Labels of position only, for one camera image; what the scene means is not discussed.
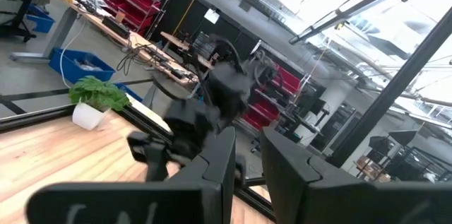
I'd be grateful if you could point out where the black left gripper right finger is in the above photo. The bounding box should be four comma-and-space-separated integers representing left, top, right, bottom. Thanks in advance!
261, 127, 452, 224

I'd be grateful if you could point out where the grey desk foot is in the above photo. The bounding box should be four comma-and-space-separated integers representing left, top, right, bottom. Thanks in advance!
9, 6, 79, 64

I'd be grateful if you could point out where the white cable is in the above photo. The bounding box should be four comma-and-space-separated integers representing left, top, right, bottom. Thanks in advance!
59, 18, 88, 90

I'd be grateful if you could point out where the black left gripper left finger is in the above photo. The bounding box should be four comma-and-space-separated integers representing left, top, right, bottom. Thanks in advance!
26, 126, 237, 224

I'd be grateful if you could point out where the long wooden desk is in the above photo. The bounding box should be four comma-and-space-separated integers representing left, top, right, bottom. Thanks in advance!
19, 0, 201, 86

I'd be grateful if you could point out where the black power strip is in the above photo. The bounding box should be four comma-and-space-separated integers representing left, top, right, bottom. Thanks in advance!
101, 16, 131, 40

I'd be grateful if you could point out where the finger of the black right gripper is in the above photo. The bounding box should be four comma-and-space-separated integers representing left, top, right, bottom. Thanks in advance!
145, 144, 170, 183

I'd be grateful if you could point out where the blue storage bin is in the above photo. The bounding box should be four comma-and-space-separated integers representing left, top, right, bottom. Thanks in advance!
25, 4, 57, 35
113, 81, 145, 103
48, 47, 117, 84

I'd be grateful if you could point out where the white paper sign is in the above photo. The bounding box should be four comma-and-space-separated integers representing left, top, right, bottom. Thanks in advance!
204, 8, 221, 25

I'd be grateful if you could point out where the metal shelf with red bins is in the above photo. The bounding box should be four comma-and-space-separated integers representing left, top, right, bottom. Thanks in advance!
242, 40, 304, 133
94, 0, 179, 40

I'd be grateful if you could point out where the green plant in white pot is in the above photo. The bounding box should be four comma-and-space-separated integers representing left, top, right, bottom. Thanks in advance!
68, 74, 132, 131

